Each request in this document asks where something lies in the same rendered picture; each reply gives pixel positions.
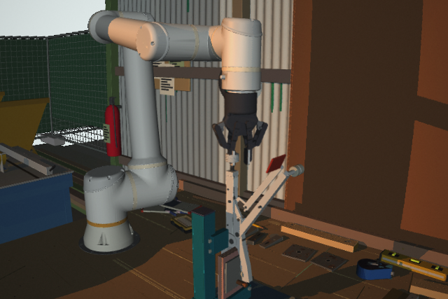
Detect grey locking clamp pliers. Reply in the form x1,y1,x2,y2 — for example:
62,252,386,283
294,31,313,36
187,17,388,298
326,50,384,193
225,151,305,284

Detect grey steel beam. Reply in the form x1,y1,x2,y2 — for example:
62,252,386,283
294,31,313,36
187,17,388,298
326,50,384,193
0,143,56,176

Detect grey flat steel plate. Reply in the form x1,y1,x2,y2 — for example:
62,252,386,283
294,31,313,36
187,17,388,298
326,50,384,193
258,234,290,249

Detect red fire extinguisher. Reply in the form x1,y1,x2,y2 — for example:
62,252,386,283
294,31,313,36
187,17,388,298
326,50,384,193
104,97,123,158

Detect brown wooden formwork panel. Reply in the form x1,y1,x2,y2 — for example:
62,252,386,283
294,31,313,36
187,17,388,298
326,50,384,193
283,0,448,244

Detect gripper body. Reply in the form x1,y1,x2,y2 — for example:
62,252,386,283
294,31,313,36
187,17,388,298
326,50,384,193
222,89,260,137

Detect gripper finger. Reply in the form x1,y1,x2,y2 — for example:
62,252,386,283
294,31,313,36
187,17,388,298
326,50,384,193
241,120,269,166
211,122,238,155

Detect yellow spirit level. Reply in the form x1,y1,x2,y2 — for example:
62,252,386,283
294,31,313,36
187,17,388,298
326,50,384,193
380,249,448,282

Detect grey square steel plate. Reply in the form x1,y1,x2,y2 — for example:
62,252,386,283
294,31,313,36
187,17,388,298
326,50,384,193
281,244,319,263
311,251,349,272

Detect red release lever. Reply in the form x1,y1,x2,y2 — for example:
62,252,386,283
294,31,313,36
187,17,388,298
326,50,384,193
265,154,287,174

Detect yellow black calculator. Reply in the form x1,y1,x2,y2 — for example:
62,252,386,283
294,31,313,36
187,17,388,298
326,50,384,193
170,215,193,232

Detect green mesh fence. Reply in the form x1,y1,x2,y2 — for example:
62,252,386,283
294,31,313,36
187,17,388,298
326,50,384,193
0,29,108,146

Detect brown notice board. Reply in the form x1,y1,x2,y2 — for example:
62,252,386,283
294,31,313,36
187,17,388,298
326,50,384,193
153,60,191,97

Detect blue tape measure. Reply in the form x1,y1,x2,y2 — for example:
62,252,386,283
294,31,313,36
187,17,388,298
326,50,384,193
356,258,395,281

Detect corrugated metal shed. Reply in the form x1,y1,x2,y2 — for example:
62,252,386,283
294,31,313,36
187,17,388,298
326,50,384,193
104,0,294,209

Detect blue work bench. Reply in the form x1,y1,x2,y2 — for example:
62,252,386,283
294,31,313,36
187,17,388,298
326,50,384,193
0,142,74,245

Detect yellow skip bin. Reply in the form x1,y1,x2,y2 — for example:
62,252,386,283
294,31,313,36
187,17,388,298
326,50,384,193
0,91,50,155

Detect grey tie plate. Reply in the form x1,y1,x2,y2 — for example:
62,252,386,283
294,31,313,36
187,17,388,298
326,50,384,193
216,246,242,299

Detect wooden plank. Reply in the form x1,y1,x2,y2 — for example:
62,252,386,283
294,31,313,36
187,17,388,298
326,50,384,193
280,223,360,253

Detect teal steel post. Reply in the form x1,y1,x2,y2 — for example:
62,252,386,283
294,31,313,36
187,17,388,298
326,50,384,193
190,207,253,299

